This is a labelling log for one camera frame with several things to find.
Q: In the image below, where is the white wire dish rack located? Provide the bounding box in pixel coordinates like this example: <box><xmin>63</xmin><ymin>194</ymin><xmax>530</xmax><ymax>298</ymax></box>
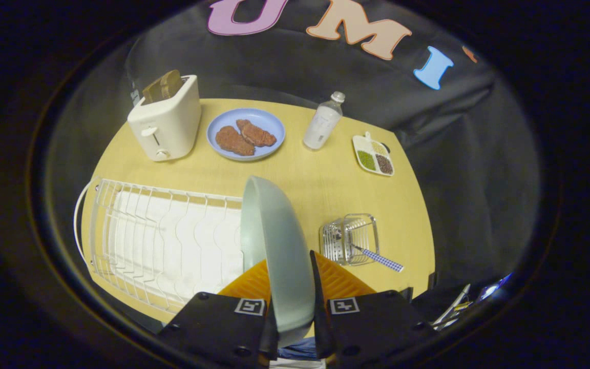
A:
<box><xmin>73</xmin><ymin>177</ymin><xmax>247</xmax><ymax>314</ymax></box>

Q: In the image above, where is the clear plastic bottle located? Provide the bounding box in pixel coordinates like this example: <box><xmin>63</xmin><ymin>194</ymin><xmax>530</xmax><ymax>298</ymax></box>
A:
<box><xmin>303</xmin><ymin>91</ymin><xmax>346</xmax><ymax>151</ymax></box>

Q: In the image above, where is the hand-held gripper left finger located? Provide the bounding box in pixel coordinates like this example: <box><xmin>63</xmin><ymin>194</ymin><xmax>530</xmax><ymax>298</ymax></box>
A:
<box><xmin>158</xmin><ymin>259</ymin><xmax>279</xmax><ymax>369</ymax></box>

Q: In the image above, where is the metal wire basket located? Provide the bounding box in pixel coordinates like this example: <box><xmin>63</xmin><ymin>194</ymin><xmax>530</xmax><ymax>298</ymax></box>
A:
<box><xmin>320</xmin><ymin>214</ymin><xmax>380</xmax><ymax>266</ymax></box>

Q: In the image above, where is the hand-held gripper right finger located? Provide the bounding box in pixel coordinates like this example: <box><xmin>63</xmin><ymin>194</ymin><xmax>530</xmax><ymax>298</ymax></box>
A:
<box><xmin>309</xmin><ymin>250</ymin><xmax>436</xmax><ymax>369</ymax></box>

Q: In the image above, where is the white divided bean tray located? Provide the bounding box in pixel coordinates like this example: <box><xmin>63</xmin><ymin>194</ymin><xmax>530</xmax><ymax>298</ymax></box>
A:
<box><xmin>352</xmin><ymin>132</ymin><xmax>395</xmax><ymax>177</ymax></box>

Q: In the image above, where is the brown meat patty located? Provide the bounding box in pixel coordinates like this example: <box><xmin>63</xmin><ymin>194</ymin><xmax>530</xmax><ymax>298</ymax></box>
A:
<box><xmin>215</xmin><ymin>126</ymin><xmax>256</xmax><ymax>156</ymax></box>
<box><xmin>236</xmin><ymin>119</ymin><xmax>277</xmax><ymax>148</ymax></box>

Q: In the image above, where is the blue plate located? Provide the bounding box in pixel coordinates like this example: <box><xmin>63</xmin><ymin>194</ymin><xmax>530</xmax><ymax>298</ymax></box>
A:
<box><xmin>206</xmin><ymin>108</ymin><xmax>286</xmax><ymax>162</ymax></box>

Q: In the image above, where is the pale green plate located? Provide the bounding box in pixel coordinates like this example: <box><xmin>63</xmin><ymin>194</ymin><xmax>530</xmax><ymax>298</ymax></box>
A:
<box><xmin>240</xmin><ymin>175</ymin><xmax>316</xmax><ymax>349</ymax></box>

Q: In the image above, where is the white toaster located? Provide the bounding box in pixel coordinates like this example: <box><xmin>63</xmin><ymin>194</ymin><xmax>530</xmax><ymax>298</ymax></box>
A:
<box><xmin>127</xmin><ymin>75</ymin><xmax>202</xmax><ymax>162</ymax></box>

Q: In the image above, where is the brown toast slice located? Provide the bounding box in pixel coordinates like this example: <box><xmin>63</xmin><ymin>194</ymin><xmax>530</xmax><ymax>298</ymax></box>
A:
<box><xmin>142</xmin><ymin>70</ymin><xmax>184</xmax><ymax>103</ymax></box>

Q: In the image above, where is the spoon with checkered handle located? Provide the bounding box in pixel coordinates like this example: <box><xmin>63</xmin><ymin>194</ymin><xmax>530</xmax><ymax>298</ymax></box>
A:
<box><xmin>333</xmin><ymin>232</ymin><xmax>405</xmax><ymax>273</ymax></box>

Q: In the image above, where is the black backdrop cloth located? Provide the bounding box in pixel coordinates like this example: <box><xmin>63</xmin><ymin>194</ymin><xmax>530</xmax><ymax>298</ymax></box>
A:
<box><xmin>49</xmin><ymin>0</ymin><xmax>541</xmax><ymax>298</ymax></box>

